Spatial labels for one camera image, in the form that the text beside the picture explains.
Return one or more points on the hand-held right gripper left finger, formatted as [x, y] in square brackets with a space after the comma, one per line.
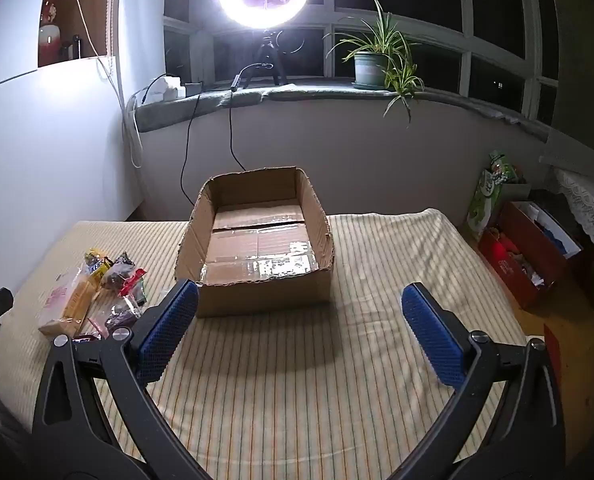
[169, 332]

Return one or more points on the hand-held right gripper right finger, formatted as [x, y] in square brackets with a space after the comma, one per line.
[434, 337]

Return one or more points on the red clear snack bag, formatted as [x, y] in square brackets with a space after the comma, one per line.
[122, 316]

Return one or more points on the small red snack packet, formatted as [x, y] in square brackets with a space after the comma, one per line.
[132, 282]

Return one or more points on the bread slice packet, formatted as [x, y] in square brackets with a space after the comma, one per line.
[74, 302]

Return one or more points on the clear packet of red dates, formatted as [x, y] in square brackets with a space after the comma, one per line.
[117, 274]

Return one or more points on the red cardboard box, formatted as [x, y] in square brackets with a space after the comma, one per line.
[522, 255]

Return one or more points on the green snack bag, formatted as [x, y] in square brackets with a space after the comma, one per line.
[482, 205]

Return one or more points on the white lace cloth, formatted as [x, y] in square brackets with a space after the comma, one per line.
[587, 205]

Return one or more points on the white power adapter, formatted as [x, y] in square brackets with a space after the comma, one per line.
[169, 88]

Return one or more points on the black power adapter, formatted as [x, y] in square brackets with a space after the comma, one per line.
[194, 88]

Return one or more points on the potted spider plant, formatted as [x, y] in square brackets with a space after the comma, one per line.
[372, 67]

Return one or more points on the red vase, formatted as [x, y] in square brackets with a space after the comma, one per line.
[52, 27]

